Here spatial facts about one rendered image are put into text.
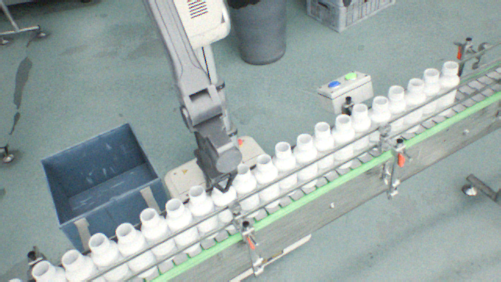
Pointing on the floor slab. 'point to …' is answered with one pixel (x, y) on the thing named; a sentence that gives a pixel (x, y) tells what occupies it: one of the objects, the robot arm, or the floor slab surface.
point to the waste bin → (259, 29)
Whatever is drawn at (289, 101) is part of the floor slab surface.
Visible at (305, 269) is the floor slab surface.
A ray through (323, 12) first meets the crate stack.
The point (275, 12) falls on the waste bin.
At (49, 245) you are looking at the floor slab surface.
